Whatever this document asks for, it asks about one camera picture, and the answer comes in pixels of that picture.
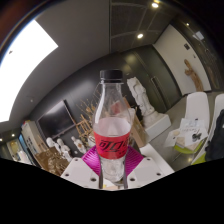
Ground recessed ceiling lights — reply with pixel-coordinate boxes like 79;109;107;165
136;1;191;40

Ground small white figurine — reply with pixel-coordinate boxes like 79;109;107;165
56;138;73;161
70;135;87;155

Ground black wall screen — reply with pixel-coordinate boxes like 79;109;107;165
37;99;76;139

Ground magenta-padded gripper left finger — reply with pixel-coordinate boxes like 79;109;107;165
60;145;103;190

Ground brown wooden figure sculpture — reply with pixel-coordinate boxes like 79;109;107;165
184;58;205;93

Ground golden carved relief sculpture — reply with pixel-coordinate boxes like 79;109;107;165
33;146;71;176

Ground wooden easel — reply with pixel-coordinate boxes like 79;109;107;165
71;114;93;141

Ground pile of printed papers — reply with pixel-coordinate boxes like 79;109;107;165
163;118;209;148

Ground brown cardboard box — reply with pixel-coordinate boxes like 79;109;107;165
128;106;149;148

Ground green seat cushion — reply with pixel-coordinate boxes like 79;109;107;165
173;139;204;155

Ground beige cabinet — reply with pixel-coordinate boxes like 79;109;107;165
20;120;48;158

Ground white statue pedestal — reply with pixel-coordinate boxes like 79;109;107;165
143;113;173;143

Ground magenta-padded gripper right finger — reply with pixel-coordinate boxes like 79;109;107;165
123;145;166;190

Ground clear red-labelled drink bottle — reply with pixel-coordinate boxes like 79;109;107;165
92;69;132;184

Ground tall white robed statue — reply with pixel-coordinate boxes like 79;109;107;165
126;77;159;124

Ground small white bust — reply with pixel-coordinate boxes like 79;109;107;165
45;137;58;149

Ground large white ceiling light panel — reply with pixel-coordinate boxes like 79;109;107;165
0;19;59;123

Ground dark double door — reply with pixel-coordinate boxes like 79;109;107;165
121;44;183;114

